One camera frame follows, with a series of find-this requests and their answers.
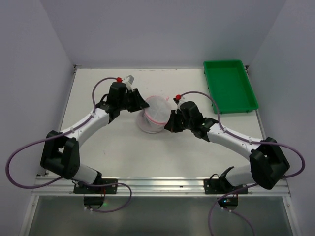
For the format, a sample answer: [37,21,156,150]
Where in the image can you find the green plastic tray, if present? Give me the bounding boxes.
[203,59,258,114]

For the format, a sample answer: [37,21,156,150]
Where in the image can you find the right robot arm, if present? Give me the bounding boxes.
[164,101,290,193]

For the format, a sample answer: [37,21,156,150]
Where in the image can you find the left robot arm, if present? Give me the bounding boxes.
[40,82,149,186]

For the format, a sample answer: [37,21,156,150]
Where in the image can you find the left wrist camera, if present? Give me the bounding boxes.
[122,75,134,90]

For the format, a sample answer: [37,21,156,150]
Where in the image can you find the aluminium mounting rail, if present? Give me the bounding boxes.
[31,177,290,197]

